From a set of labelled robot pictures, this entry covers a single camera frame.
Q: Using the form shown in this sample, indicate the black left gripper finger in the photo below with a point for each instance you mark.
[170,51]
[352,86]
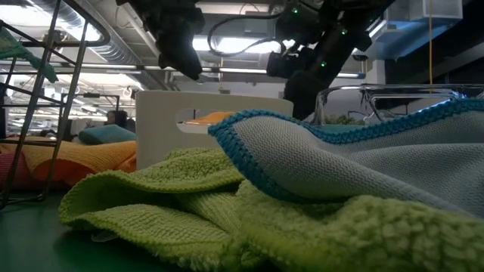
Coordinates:
[181,62]

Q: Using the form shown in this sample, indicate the orange microfiber towel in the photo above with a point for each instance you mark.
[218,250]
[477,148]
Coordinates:
[87,158]
[208,119]

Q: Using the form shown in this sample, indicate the grey towel with blue edge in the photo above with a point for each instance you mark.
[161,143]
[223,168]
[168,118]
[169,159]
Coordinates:
[359,166]

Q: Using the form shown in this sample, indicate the lime green microfiber towel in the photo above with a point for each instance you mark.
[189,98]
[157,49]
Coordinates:
[170,211]

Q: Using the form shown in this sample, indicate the pale green microfiber towel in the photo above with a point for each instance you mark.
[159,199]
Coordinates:
[22,53]

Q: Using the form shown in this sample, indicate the pink microfiber towel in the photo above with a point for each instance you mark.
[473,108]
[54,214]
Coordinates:
[13,170]

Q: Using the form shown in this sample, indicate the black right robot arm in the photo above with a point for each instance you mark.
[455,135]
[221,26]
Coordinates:
[332,41]

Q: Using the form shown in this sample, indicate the teal microfiber towel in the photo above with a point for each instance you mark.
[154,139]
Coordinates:
[106,135]

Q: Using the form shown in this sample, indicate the clear plastic container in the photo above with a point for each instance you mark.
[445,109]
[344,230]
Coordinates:
[321,98]

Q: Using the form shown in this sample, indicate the green spiky plant ball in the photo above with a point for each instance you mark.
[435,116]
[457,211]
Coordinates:
[342,120]

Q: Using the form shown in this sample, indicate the long ceiling light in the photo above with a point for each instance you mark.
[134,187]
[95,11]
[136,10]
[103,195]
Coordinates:
[246,70]

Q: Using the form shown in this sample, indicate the white plastic basket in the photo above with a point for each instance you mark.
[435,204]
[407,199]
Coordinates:
[159,132]

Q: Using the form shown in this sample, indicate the person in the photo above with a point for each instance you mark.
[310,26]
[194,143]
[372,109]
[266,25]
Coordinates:
[117,119]

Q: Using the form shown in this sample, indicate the green table mat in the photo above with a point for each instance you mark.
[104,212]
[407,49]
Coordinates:
[26,238]

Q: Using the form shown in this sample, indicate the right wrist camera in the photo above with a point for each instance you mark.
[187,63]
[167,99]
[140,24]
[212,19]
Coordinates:
[281,64]

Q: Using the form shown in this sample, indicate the ceiling air duct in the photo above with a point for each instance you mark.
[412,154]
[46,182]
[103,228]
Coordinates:
[113,45]

